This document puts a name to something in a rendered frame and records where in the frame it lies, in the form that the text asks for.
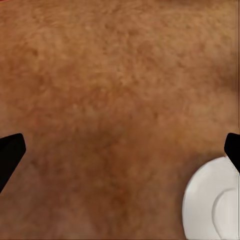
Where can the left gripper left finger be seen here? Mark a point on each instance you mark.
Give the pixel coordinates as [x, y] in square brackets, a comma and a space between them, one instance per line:
[12, 149]

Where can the countertop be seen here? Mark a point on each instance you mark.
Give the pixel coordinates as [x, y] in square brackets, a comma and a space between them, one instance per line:
[119, 102]

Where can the saucer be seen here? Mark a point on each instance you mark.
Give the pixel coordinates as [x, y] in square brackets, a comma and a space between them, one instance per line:
[211, 202]

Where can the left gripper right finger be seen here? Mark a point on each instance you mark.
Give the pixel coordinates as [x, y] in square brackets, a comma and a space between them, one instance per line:
[232, 149]

